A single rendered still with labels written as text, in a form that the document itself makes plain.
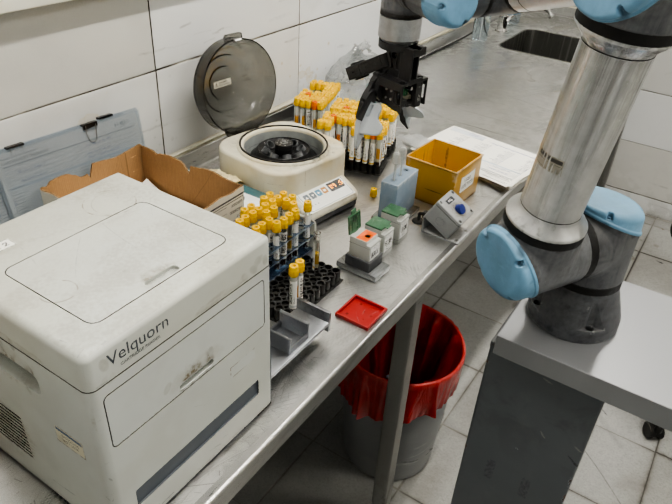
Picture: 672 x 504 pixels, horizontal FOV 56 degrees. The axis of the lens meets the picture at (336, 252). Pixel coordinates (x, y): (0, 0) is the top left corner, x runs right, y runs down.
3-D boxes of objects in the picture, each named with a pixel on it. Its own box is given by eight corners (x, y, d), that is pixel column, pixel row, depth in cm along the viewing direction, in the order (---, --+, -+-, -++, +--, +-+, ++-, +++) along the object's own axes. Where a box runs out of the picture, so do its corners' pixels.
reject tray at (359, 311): (367, 331, 110) (367, 327, 109) (334, 316, 113) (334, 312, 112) (387, 311, 114) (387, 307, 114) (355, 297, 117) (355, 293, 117)
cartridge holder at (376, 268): (374, 283, 121) (376, 268, 119) (336, 266, 125) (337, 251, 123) (389, 270, 125) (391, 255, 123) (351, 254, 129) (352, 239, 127)
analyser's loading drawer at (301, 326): (250, 405, 92) (249, 379, 89) (216, 385, 95) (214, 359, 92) (330, 330, 106) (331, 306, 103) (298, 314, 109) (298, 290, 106)
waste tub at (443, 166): (450, 213, 145) (457, 173, 139) (400, 193, 151) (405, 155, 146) (476, 192, 154) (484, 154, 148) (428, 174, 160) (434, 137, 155)
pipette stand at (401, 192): (399, 229, 138) (404, 188, 132) (370, 219, 141) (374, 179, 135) (419, 210, 145) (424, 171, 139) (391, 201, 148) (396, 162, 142)
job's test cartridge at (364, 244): (367, 271, 122) (370, 244, 118) (347, 262, 124) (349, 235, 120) (378, 262, 125) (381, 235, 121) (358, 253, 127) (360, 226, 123)
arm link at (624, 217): (641, 278, 102) (670, 205, 95) (580, 300, 97) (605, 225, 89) (586, 240, 111) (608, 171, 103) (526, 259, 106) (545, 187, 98)
